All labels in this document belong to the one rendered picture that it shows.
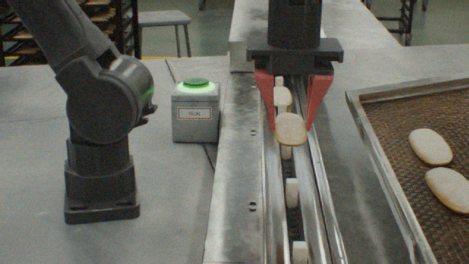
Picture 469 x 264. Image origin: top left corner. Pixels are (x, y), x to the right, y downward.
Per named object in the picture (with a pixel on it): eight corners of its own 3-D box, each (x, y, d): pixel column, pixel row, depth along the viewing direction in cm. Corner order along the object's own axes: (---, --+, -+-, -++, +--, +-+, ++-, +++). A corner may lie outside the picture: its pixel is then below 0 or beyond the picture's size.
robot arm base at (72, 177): (67, 181, 85) (64, 225, 74) (61, 122, 82) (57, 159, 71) (134, 175, 87) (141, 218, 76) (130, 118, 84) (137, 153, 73)
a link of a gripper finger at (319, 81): (330, 141, 71) (335, 56, 68) (264, 140, 71) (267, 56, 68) (324, 119, 78) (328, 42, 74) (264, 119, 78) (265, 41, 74)
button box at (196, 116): (176, 145, 106) (174, 78, 102) (225, 145, 106) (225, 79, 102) (170, 165, 98) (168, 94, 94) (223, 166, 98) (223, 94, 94)
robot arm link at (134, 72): (86, 137, 81) (71, 154, 76) (79, 57, 78) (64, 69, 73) (159, 140, 80) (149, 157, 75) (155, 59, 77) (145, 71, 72)
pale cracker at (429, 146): (403, 135, 79) (402, 127, 79) (434, 130, 79) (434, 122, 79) (424, 169, 70) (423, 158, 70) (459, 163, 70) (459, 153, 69)
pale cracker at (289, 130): (272, 116, 79) (272, 107, 79) (303, 116, 79) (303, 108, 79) (274, 147, 70) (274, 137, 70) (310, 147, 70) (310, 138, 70)
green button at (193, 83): (184, 87, 100) (184, 77, 100) (210, 87, 100) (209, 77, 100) (181, 94, 97) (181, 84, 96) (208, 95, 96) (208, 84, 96)
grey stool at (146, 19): (197, 95, 393) (195, 20, 377) (137, 100, 383) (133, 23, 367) (182, 79, 426) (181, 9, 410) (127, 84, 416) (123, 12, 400)
